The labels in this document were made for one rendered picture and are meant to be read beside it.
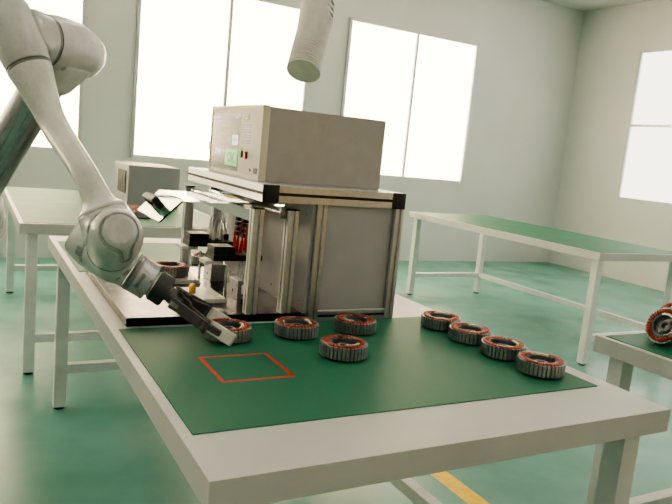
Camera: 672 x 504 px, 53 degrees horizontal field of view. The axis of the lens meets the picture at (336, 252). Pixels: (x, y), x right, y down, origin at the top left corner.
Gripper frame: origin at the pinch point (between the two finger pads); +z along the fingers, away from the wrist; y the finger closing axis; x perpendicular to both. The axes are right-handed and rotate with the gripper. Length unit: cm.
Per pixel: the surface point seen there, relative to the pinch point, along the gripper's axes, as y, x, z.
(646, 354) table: -6, 55, 102
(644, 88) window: -585, 365, 340
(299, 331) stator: -0.2, 9.0, 15.0
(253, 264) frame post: -16.2, 14.4, -1.4
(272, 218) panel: -46, 25, -1
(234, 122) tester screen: -47, 42, -26
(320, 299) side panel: -22.6, 15.6, 20.4
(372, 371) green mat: 19.9, 13.9, 28.4
